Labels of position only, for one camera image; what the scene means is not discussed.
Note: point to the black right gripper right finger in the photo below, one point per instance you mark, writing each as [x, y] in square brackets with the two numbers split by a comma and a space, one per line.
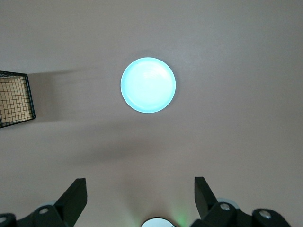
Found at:
[208, 205]

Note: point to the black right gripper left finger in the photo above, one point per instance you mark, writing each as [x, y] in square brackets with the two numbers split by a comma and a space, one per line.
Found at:
[68, 201]

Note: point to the light blue round plate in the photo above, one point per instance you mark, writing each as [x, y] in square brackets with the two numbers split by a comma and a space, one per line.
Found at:
[148, 85]

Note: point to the wooden board basket insert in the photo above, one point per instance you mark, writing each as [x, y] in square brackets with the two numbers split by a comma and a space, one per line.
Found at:
[14, 95]

